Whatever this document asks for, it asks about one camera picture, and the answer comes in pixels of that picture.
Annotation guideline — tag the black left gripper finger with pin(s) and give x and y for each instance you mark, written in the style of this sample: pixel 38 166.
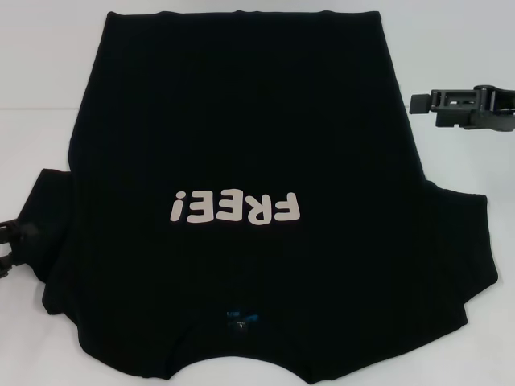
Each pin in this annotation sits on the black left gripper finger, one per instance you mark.
pixel 8 265
pixel 20 231

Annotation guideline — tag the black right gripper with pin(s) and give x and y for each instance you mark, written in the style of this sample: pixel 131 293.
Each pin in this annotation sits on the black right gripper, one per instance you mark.
pixel 497 108

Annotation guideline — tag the black shirt with FREE print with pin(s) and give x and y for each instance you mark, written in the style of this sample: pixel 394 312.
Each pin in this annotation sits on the black shirt with FREE print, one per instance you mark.
pixel 241 120

